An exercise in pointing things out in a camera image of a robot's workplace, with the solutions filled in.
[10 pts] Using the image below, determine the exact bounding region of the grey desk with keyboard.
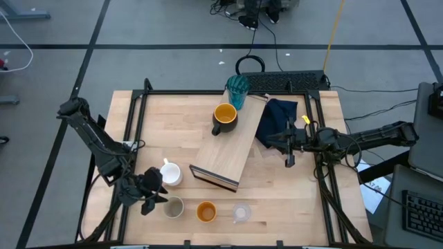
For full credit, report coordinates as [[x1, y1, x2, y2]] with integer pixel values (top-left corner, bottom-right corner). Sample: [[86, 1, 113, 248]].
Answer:
[[382, 164, 443, 249]]

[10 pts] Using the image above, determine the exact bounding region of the coiled black cable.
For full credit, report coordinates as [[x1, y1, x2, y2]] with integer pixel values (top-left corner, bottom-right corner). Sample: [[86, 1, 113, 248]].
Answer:
[[235, 0, 266, 78]]

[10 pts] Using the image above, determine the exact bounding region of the yellow cable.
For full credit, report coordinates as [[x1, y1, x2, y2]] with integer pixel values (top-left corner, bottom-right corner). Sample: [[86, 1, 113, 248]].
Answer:
[[322, 0, 347, 73]]

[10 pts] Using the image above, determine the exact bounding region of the wooden shelf with black frame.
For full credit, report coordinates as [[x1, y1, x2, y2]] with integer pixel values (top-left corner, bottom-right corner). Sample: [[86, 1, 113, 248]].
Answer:
[[188, 89, 269, 194]]

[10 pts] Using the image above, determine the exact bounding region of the black keyboard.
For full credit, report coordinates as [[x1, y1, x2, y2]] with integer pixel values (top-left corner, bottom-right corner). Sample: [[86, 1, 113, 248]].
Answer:
[[402, 189, 443, 243]]

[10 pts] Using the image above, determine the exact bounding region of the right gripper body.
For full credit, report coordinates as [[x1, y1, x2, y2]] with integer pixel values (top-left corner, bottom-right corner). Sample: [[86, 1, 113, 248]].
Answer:
[[285, 117, 309, 168]]

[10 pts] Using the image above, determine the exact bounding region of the black floor cable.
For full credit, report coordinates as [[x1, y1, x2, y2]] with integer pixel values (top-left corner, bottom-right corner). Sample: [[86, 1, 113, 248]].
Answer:
[[328, 84, 419, 94], [257, 17, 285, 73]]

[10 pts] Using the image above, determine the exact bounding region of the clear plastic measuring cup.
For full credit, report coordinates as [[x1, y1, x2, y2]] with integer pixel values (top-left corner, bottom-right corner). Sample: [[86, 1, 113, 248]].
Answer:
[[232, 203, 252, 224]]

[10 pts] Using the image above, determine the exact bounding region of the white paper sheet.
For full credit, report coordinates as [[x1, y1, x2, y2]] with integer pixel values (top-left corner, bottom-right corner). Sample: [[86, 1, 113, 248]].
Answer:
[[354, 158, 392, 215]]

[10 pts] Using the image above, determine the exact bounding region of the white cable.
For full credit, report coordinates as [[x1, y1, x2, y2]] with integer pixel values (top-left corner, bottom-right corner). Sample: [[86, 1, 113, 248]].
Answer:
[[0, 10, 35, 73]]

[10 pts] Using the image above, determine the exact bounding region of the cream tapered cup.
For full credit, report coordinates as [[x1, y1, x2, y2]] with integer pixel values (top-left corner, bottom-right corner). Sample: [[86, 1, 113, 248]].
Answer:
[[162, 196, 186, 220]]

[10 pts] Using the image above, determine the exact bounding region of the orange cup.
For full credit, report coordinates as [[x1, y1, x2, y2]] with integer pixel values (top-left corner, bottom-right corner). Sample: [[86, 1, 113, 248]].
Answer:
[[195, 201, 218, 223]]

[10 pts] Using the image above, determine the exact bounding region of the black mug with yellow inside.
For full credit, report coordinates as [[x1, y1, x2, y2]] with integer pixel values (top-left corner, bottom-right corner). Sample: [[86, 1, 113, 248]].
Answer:
[[211, 102, 239, 136]]

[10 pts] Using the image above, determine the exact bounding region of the grey metal desk foot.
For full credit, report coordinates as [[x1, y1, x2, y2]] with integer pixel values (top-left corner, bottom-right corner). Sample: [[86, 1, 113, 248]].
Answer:
[[0, 95, 21, 106], [0, 0, 52, 21]]

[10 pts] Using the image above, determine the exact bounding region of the teal plastic tumbler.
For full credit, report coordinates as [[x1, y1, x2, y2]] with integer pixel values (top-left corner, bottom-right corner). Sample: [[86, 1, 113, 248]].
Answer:
[[226, 75, 251, 111]]

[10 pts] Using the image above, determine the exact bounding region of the black desk device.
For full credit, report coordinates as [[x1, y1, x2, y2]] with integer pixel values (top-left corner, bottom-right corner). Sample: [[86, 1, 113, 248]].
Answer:
[[428, 82, 443, 120]]

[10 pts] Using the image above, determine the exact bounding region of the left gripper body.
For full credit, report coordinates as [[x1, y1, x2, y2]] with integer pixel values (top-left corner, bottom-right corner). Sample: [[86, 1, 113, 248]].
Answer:
[[138, 167, 163, 216]]

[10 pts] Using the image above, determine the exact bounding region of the white mug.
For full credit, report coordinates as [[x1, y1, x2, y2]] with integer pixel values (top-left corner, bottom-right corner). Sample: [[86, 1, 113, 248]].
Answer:
[[159, 158, 183, 187]]

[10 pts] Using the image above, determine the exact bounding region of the navy blue cloth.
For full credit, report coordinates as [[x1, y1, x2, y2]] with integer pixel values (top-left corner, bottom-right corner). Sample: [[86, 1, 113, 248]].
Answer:
[[255, 98, 299, 149]]

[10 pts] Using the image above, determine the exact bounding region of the person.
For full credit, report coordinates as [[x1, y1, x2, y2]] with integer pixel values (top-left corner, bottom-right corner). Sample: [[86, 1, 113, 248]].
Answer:
[[237, 0, 282, 31]]

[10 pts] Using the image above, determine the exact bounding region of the black desk leg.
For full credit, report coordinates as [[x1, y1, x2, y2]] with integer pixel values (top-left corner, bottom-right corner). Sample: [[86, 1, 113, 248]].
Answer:
[[358, 150, 411, 184]]

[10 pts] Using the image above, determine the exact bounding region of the black cable bundle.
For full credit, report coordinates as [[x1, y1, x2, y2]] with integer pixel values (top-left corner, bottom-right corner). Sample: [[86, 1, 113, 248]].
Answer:
[[209, 0, 242, 20]]

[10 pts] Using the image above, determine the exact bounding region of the black grille computer case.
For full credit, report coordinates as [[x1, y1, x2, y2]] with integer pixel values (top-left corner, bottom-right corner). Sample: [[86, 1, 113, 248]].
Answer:
[[242, 70, 330, 93]]

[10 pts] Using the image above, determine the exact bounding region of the grey desk top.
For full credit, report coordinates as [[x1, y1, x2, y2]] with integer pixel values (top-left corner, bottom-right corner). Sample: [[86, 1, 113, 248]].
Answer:
[[408, 82, 443, 181]]

